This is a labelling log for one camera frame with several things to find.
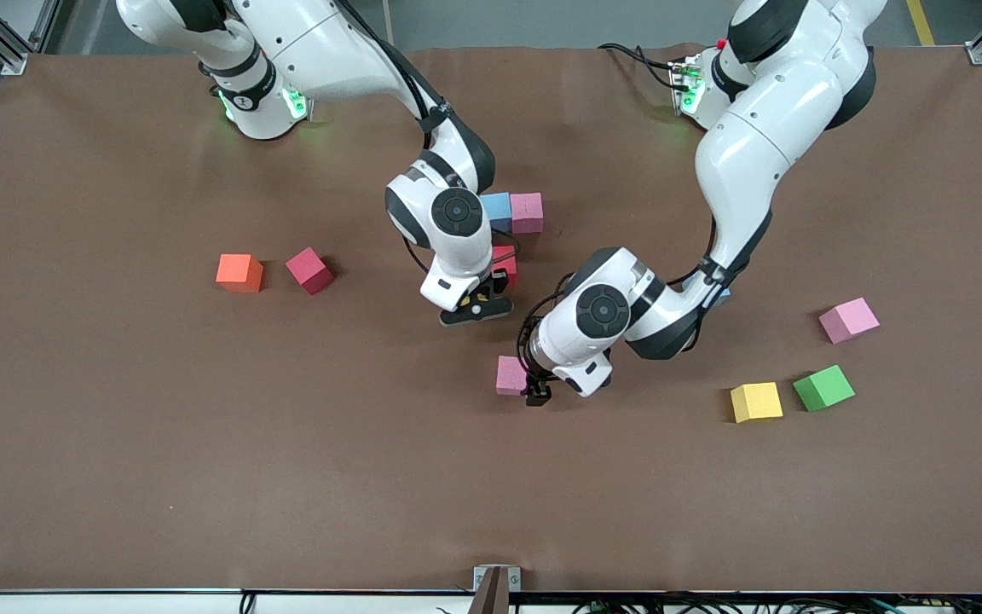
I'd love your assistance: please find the pink foam cube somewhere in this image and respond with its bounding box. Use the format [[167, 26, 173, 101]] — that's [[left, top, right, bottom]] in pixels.
[[510, 192, 545, 235], [818, 298, 881, 345], [496, 356, 530, 397]]

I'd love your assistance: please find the crimson foam cube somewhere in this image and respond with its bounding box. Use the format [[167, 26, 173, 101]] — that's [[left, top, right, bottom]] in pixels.
[[286, 247, 335, 296]]

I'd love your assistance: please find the green foam cube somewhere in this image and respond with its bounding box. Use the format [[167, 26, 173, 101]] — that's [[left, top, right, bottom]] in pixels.
[[793, 365, 856, 414]]

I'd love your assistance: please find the brown table mat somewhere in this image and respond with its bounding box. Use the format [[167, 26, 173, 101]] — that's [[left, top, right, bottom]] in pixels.
[[0, 44, 982, 594]]

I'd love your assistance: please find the orange foam cube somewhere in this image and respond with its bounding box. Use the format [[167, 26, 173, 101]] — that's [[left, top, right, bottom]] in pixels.
[[216, 254, 265, 294]]

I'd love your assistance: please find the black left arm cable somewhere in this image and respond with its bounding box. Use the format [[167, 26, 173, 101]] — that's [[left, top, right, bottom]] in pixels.
[[515, 213, 765, 385]]

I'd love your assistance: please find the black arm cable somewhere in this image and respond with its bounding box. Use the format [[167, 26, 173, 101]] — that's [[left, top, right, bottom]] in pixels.
[[515, 213, 765, 385], [333, 0, 524, 274]]

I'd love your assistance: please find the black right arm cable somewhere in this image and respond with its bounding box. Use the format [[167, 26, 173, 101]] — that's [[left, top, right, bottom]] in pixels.
[[333, 0, 524, 274]]

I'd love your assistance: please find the metal table edge bracket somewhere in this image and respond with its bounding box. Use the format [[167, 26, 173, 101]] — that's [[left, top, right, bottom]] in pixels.
[[472, 565, 522, 614]]

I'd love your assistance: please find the black base power cable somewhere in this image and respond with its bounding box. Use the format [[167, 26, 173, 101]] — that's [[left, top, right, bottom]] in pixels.
[[598, 43, 681, 90]]

